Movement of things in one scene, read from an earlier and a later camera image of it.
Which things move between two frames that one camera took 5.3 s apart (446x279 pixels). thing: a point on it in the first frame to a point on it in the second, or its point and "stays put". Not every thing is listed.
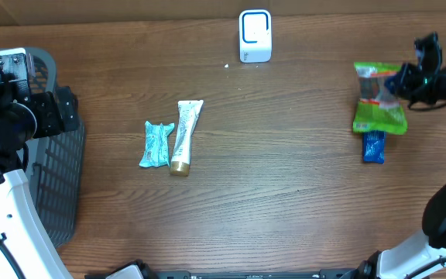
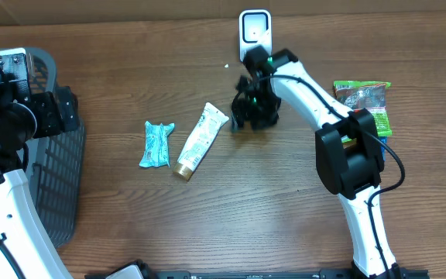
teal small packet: (156, 153) stays put
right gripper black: (403, 84) to (239, 112)
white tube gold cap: (189, 111) to (210, 122)
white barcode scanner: (255, 36) stays put
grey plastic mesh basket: (55, 163) stays put
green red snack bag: (378, 110) to (372, 95)
